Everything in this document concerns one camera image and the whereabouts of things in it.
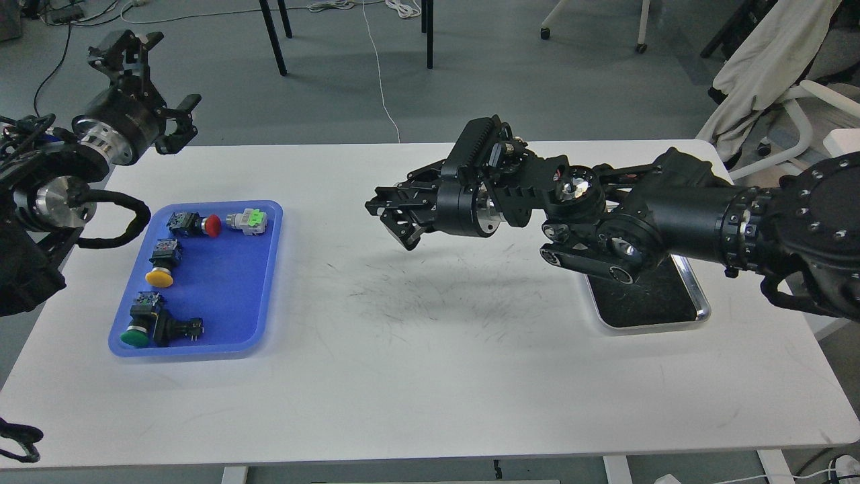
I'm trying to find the black table legs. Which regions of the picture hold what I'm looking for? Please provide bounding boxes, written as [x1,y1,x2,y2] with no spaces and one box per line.
[259,0,435,77]

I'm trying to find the black switch module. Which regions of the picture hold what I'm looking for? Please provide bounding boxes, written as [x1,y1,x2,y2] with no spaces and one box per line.
[153,309,205,347]

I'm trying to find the black floor cable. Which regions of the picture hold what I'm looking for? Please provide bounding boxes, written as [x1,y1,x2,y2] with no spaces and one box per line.
[27,0,128,122]

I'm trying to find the green grey switch module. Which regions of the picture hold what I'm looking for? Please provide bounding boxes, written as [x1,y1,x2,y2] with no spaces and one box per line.
[225,208,268,236]

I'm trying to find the yellow push button switch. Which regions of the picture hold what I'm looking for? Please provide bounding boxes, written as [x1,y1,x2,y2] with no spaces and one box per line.
[144,238,183,288]

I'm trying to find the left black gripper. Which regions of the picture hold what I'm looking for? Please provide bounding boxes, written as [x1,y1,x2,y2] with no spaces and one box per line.
[73,30,202,166]

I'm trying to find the white chair with beige cloth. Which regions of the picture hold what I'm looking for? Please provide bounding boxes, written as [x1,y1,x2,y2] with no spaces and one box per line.
[697,1,858,183]

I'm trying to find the blue plastic tray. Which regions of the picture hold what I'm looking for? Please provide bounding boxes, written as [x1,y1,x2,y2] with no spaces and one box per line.
[107,200,284,360]

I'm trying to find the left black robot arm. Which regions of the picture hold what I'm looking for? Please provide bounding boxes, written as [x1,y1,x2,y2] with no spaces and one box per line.
[1,30,202,316]

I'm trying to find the steel tray with black mat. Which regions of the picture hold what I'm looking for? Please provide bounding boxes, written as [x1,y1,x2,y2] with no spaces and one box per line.
[587,255,712,333]

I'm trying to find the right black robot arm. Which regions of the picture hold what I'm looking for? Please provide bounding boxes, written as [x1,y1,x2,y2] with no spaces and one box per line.
[365,116,859,321]

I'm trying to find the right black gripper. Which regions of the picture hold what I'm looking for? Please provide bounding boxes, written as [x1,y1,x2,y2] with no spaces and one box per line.
[365,161,503,251]

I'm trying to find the red push button switch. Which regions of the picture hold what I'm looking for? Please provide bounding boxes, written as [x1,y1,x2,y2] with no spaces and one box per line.
[165,211,223,238]

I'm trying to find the green push button switch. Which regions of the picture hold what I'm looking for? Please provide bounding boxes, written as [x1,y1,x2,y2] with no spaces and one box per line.
[120,291,164,348]

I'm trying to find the white cable on floor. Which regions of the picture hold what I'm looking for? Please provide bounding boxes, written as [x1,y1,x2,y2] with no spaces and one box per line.
[121,0,422,144]

